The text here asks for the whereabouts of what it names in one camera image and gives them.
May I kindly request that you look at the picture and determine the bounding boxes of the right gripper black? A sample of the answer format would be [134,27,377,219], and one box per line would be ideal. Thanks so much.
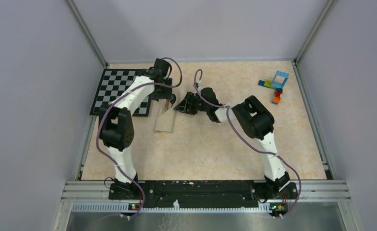
[174,92,210,116]

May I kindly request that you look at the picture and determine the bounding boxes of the beige cloth napkin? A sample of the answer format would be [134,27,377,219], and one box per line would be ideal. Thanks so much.
[154,91,179,133]

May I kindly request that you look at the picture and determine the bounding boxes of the black spoon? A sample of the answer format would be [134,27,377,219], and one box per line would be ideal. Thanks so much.
[169,94,177,107]

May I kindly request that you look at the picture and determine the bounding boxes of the iridescent rainbow knife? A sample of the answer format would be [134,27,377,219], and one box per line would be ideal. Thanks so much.
[164,100,169,112]

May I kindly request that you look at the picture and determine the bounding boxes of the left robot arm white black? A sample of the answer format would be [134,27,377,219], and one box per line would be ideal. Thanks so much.
[96,58,172,199]

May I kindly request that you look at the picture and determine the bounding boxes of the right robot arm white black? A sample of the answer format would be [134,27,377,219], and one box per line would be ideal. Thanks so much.
[174,88,290,198]

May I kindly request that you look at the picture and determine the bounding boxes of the black white checkerboard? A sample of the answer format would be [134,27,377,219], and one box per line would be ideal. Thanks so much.
[90,69,150,116]

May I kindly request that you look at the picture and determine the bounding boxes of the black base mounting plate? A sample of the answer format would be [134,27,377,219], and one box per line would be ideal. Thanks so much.
[108,180,298,209]

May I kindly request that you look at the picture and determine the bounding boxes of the colourful toy brick structure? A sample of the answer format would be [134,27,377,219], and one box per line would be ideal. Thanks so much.
[258,71,289,104]

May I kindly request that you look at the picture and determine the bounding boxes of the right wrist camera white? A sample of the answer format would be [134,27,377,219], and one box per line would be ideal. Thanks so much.
[193,82,203,95]

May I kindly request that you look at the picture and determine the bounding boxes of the white slotted cable duct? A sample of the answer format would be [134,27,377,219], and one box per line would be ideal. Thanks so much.
[72,202,271,213]

